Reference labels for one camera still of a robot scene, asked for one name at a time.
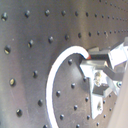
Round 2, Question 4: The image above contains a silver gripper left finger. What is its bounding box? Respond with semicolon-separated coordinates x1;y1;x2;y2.
80;60;114;119

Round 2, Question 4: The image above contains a white cable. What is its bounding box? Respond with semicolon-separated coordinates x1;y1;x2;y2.
45;45;92;128

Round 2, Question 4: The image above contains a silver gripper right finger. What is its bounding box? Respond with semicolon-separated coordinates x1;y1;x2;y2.
88;37;128;68

